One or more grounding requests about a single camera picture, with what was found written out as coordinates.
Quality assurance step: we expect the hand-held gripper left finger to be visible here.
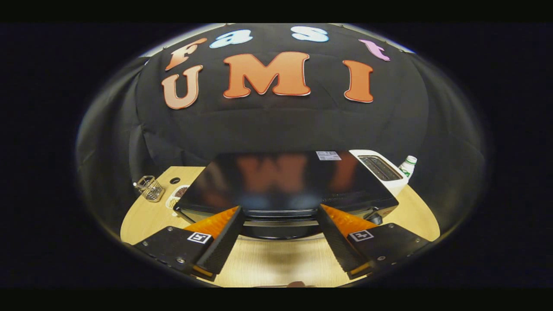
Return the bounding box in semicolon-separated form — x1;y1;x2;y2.
133;206;246;282

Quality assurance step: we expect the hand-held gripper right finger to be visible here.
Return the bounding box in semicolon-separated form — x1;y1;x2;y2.
317;204;432;280

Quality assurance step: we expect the black toaster oven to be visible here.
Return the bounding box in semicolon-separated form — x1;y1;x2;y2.
174;150;399;241

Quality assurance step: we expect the white bread toaster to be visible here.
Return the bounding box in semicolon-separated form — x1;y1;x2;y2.
349;149;409;197

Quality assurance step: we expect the white snack dish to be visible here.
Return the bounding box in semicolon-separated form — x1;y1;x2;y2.
165;185;191;210

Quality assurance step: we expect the white plastic bottle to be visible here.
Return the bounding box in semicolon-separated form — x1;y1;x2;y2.
398;155;418;179

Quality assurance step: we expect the wire mesh holder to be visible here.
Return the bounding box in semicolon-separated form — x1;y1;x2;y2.
134;175;165;203

